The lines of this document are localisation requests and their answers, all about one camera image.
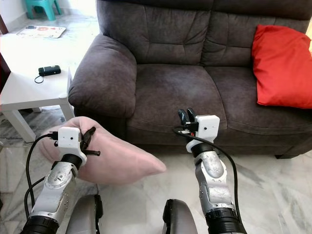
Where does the pink pillow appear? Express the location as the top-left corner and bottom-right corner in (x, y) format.
(40, 116), (167, 185)

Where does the dark brown fabric sofa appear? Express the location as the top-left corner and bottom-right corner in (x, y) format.
(68, 0), (312, 159)

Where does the red pillow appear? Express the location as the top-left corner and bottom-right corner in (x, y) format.
(251, 24), (312, 109)

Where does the colourful printed floor mat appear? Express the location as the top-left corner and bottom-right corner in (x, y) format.
(17, 25), (66, 39)

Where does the white side table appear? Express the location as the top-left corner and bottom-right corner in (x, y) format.
(0, 68), (76, 143)

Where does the grey robot left leg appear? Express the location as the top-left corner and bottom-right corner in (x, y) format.
(66, 195), (103, 234)

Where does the grey robot leg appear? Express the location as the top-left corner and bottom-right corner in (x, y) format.
(162, 198), (199, 234)
(66, 195), (103, 234)

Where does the grey robot right leg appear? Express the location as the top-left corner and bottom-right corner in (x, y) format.
(162, 198), (199, 234)

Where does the dark wooden door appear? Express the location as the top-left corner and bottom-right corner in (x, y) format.
(0, 46), (12, 93)

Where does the green plastic chair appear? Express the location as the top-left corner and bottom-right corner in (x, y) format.
(24, 0), (58, 21)

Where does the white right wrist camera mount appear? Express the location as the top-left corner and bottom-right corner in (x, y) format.
(185, 115), (220, 153)

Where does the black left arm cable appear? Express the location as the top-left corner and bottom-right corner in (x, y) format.
(24, 131), (61, 220)

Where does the black device with cord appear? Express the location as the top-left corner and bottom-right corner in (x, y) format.
(35, 65), (61, 83)

